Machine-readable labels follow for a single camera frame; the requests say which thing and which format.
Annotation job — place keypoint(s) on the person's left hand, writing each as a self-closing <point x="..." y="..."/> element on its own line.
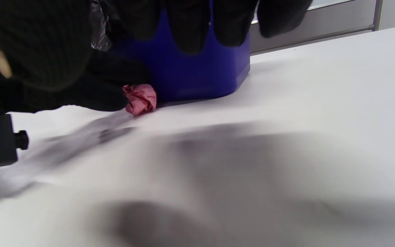
<point x="98" y="85"/>

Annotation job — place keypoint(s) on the person's right hand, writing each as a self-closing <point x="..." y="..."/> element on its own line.
<point x="36" y="41"/>

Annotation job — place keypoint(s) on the pink paper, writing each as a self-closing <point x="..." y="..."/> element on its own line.
<point x="142" y="101"/>

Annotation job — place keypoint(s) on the blue recycling bin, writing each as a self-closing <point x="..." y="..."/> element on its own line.
<point x="197" y="75"/>

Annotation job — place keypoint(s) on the black plastic bin liner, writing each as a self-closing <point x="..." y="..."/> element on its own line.
<point x="98" y="34"/>

